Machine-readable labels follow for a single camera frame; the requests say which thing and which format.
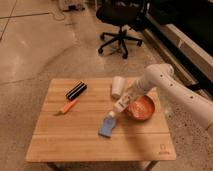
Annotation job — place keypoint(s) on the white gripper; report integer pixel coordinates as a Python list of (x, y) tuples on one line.
[(134, 91)]

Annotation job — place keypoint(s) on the clear plastic bottle white label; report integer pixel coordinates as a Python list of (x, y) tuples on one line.
[(121, 104)]

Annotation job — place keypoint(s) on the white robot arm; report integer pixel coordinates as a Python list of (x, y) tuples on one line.
[(161, 76)]

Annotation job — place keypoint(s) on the orange ceramic bowl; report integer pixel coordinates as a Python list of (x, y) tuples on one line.
[(141, 109)]

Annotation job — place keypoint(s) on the white paper cup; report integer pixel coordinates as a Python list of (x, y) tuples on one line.
[(117, 86)]

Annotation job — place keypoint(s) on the black striped box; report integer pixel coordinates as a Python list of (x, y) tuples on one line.
[(76, 91)]

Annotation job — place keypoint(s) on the orange marker pen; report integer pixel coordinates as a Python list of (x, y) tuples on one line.
[(66, 107)]

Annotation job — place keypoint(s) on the wooden table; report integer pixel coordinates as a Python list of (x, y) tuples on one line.
[(74, 137)]

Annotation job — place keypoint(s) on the dark bench with light edge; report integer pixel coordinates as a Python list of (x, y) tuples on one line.
[(193, 17)]

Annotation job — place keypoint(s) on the black office chair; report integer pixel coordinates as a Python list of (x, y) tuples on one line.
[(120, 13)]

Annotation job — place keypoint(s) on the white device on floor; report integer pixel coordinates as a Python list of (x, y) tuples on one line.
[(64, 5)]

